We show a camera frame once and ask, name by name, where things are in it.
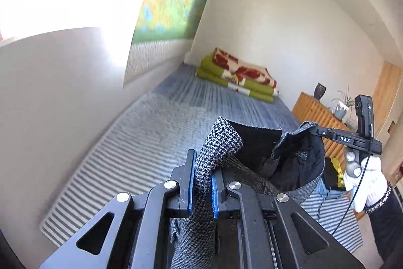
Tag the red floral folded blanket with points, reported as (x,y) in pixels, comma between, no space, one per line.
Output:
(245,70)

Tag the light blue cloth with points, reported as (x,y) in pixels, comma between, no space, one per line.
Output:
(327,188)

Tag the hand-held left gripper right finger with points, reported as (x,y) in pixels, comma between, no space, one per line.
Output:
(215,195)

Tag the grey houndstooth jacket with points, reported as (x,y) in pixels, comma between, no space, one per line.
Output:
(220,143)

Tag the wooden slatted cabinet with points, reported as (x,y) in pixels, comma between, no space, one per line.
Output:
(311,114)

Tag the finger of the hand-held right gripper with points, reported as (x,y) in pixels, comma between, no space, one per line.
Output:
(322,132)

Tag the dark ceramic vase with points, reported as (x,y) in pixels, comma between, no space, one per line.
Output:
(320,92)

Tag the potted plant in grey pot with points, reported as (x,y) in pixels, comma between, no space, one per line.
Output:
(340,110)

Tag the person's right forearm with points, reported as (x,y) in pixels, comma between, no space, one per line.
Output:
(387,225)

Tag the striped bed cover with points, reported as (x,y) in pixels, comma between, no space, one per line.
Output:
(126,146)

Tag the person's right hand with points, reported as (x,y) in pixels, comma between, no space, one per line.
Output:
(373,184)

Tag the wooden wardrobe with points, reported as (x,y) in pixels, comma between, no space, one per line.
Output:
(388,95)

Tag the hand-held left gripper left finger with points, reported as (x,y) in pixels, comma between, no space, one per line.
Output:
(190,184)

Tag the yellow cloth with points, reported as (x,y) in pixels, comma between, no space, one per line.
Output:
(340,171)

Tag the green folded quilt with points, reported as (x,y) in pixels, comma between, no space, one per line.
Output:
(211,67)

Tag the black cloth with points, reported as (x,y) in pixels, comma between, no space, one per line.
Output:
(329,173)

